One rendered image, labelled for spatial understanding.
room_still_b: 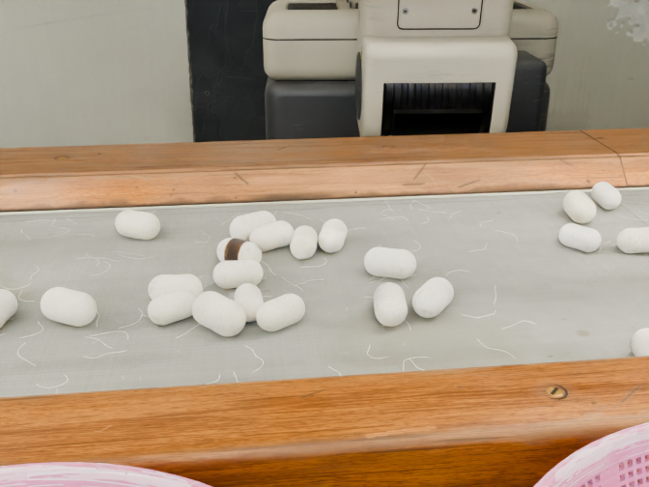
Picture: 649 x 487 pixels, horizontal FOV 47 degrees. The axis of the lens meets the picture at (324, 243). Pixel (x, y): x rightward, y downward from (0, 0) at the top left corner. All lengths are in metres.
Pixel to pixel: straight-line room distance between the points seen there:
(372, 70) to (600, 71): 1.73
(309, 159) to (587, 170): 0.25
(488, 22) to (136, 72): 1.67
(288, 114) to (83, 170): 0.77
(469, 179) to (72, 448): 0.45
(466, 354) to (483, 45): 0.74
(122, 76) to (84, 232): 2.04
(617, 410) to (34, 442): 0.25
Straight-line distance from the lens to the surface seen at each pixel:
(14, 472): 0.32
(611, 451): 0.33
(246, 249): 0.51
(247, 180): 0.65
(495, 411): 0.35
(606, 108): 2.79
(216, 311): 0.43
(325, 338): 0.44
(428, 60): 1.10
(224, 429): 0.33
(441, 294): 0.46
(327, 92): 1.40
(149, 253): 0.56
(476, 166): 0.68
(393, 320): 0.44
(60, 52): 2.67
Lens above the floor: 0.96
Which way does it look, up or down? 24 degrees down
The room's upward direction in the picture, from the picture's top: straight up
